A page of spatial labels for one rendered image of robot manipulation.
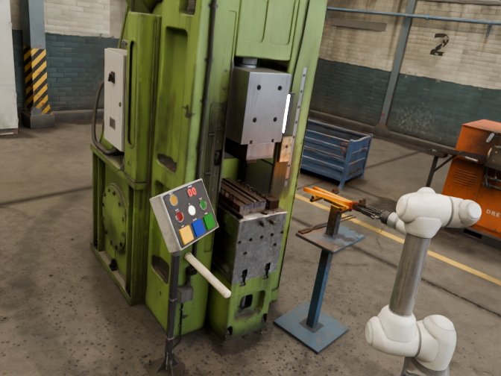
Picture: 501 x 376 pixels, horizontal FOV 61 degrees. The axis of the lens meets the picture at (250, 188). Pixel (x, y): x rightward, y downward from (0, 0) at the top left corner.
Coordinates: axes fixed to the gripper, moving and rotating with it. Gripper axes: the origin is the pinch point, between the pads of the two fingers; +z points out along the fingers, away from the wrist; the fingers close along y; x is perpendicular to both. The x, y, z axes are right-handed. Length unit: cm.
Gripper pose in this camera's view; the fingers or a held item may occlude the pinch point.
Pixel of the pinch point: (358, 207)
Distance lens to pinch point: 261.7
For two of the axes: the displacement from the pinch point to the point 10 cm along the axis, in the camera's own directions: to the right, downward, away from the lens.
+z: -7.3, -3.1, 6.1
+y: 6.8, -1.8, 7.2
